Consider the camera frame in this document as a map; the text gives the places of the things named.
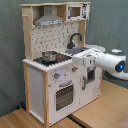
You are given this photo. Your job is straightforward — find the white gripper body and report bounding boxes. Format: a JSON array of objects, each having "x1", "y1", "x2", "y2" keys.
[{"x1": 72, "y1": 48, "x2": 105, "y2": 68}]

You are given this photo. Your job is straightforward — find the white toy microwave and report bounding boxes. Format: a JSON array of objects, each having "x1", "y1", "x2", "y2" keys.
[{"x1": 67, "y1": 3, "x2": 90, "y2": 21}]

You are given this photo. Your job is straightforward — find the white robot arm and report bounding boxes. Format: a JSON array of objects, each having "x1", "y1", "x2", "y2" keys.
[{"x1": 72, "y1": 48, "x2": 128, "y2": 81}]

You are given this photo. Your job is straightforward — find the wooden toy kitchen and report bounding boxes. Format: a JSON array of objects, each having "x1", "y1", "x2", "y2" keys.
[{"x1": 22, "y1": 2, "x2": 102, "y2": 128}]

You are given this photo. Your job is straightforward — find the grey ice dispenser panel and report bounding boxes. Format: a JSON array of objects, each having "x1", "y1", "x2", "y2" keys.
[{"x1": 87, "y1": 67, "x2": 96, "y2": 83}]

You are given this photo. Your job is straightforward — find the right red stove knob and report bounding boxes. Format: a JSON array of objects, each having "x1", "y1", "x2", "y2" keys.
[{"x1": 72, "y1": 67, "x2": 78, "y2": 72}]

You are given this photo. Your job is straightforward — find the red stove knob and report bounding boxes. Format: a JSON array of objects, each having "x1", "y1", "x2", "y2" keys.
[
  {"x1": 72, "y1": 67, "x2": 78, "y2": 72},
  {"x1": 54, "y1": 73, "x2": 60, "y2": 79}
]

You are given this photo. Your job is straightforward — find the grey toy sink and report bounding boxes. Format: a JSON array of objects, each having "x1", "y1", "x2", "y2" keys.
[{"x1": 65, "y1": 47, "x2": 89, "y2": 55}]

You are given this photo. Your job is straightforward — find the black toy faucet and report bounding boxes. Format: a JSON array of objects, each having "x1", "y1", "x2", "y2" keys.
[{"x1": 67, "y1": 33, "x2": 82, "y2": 49}]

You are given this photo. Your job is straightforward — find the black toy stovetop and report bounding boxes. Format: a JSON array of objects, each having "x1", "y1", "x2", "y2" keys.
[{"x1": 35, "y1": 53, "x2": 70, "y2": 66}]

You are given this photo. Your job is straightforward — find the left red stove knob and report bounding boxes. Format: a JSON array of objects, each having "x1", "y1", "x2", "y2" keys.
[{"x1": 54, "y1": 73, "x2": 60, "y2": 79}]

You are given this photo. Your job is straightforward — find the small metal pot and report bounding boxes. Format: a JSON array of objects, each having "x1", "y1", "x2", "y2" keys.
[{"x1": 42, "y1": 51, "x2": 57, "y2": 62}]

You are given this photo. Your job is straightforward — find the toy oven door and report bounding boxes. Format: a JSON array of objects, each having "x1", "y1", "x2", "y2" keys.
[{"x1": 55, "y1": 82, "x2": 74, "y2": 111}]

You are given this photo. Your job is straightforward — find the grey range hood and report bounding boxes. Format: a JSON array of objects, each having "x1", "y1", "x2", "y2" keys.
[{"x1": 35, "y1": 5, "x2": 64, "y2": 27}]

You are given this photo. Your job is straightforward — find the grey cabinet door handle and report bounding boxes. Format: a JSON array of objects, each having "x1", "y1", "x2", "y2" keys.
[{"x1": 82, "y1": 76, "x2": 86, "y2": 90}]

